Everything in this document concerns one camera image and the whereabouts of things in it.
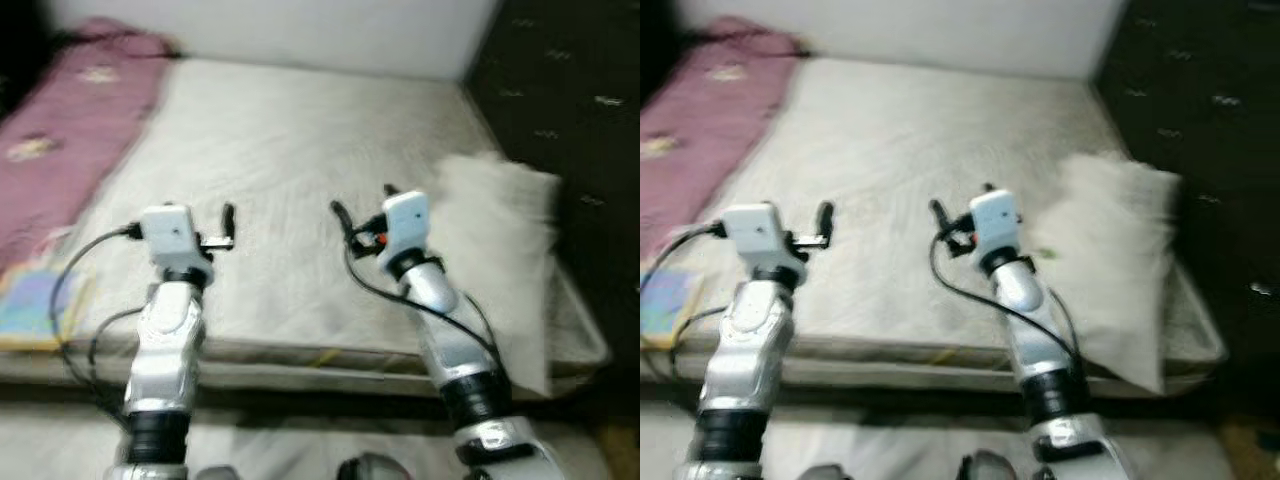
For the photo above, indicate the white pillow with tree print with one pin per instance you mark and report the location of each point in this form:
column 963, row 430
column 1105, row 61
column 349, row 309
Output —
column 1120, row 260
column 500, row 260

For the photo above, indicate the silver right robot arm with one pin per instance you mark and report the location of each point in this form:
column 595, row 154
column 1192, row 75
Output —
column 1025, row 290
column 440, row 300

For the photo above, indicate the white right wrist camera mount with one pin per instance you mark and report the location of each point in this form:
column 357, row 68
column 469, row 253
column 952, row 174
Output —
column 995, row 215
column 405, row 220

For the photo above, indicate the blue yellow children's book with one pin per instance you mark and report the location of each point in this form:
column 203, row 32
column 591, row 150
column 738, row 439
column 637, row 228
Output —
column 665, row 305
column 35, row 305

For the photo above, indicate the spotted white bed base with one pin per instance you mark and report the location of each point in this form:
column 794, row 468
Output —
column 300, row 380
column 900, row 380

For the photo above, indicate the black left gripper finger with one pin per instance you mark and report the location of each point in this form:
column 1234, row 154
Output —
column 230, row 220
column 827, row 220

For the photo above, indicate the black tufted headboard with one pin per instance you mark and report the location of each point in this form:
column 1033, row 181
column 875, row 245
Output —
column 1200, row 100
column 570, row 100

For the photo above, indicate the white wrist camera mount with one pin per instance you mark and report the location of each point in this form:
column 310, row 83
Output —
column 170, row 230
column 405, row 220
column 755, row 230
column 995, row 215

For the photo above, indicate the white quilted spotted mattress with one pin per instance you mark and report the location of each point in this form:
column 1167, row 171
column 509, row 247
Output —
column 300, row 150
column 930, row 150

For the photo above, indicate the grey right robot leg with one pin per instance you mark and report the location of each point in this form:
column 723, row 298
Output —
column 368, row 468
column 988, row 467

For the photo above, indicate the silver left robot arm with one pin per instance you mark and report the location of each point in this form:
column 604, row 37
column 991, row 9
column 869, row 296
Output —
column 165, row 350
column 745, row 350

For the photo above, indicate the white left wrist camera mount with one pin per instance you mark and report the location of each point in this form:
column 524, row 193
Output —
column 170, row 230
column 755, row 230

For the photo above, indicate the pink cartoon print blanket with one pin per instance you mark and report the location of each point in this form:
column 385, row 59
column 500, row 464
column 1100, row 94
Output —
column 70, row 130
column 700, row 130

